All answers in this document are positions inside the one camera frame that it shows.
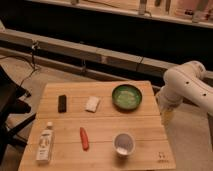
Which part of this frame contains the white sponge block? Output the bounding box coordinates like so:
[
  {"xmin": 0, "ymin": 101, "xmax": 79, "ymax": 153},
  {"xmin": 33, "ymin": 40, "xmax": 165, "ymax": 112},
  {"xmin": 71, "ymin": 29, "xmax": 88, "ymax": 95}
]
[{"xmin": 85, "ymin": 96, "xmax": 100, "ymax": 113}]

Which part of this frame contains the clear plastic bottle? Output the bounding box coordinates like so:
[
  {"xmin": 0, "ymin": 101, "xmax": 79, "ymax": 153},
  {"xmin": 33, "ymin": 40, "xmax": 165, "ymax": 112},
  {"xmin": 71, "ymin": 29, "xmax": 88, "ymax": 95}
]
[{"xmin": 36, "ymin": 122, "xmax": 54, "ymax": 164}]

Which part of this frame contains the green ceramic bowl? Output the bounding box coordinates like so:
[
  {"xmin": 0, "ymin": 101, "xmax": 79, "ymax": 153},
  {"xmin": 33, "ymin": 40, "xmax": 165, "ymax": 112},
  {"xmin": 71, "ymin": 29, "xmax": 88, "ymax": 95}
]
[{"xmin": 112, "ymin": 84, "xmax": 142, "ymax": 110}]

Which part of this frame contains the black rectangular block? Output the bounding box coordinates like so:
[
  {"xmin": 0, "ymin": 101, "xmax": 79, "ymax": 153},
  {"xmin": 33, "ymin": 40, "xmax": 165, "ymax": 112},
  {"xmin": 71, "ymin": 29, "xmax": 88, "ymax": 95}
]
[{"xmin": 58, "ymin": 95, "xmax": 67, "ymax": 113}]

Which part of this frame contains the black floor cable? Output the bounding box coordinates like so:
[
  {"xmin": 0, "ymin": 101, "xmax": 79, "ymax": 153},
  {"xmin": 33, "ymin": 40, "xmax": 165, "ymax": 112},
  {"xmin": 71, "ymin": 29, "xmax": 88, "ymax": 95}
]
[{"xmin": 0, "ymin": 43, "xmax": 42, "ymax": 88}]

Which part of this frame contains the white paper cup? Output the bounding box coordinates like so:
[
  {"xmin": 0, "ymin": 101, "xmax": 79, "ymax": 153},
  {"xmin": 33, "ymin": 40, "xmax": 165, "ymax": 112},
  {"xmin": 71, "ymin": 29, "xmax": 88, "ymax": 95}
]
[{"xmin": 113, "ymin": 132, "xmax": 135, "ymax": 158}]

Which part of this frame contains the black chair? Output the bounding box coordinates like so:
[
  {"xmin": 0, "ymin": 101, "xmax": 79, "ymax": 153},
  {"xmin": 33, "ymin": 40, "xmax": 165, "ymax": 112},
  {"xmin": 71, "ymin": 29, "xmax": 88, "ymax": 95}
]
[{"xmin": 0, "ymin": 65, "xmax": 35, "ymax": 164}]

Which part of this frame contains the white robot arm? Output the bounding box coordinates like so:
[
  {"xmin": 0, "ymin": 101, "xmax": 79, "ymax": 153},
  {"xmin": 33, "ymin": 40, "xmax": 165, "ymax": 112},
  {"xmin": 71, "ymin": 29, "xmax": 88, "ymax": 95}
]
[{"xmin": 156, "ymin": 61, "xmax": 213, "ymax": 125}]

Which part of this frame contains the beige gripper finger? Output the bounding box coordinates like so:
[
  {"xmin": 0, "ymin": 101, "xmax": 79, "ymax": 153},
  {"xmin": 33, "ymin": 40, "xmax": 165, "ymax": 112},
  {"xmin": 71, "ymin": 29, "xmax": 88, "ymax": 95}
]
[{"xmin": 162, "ymin": 109, "xmax": 174, "ymax": 126}]

